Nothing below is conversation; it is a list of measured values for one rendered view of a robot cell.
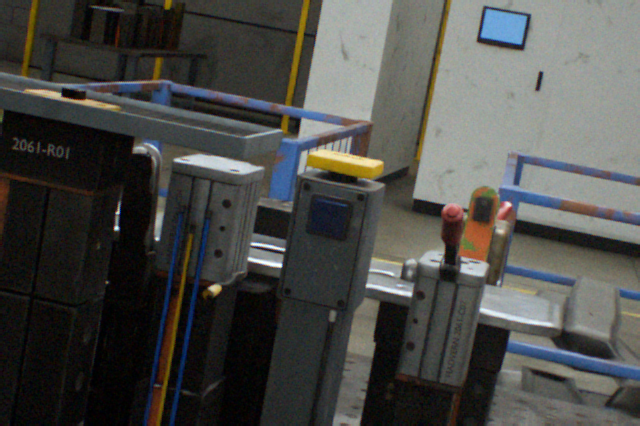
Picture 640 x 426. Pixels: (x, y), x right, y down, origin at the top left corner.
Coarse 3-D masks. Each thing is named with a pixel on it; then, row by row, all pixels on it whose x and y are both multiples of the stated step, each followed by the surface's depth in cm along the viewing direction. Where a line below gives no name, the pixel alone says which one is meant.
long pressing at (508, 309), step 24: (264, 240) 156; (264, 264) 142; (384, 264) 155; (384, 288) 139; (408, 288) 143; (504, 288) 153; (480, 312) 137; (504, 312) 138; (528, 312) 142; (552, 312) 146
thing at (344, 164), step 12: (312, 156) 111; (324, 156) 111; (336, 156) 113; (348, 156) 115; (324, 168) 111; (336, 168) 111; (348, 168) 111; (360, 168) 110; (372, 168) 110; (348, 180) 113
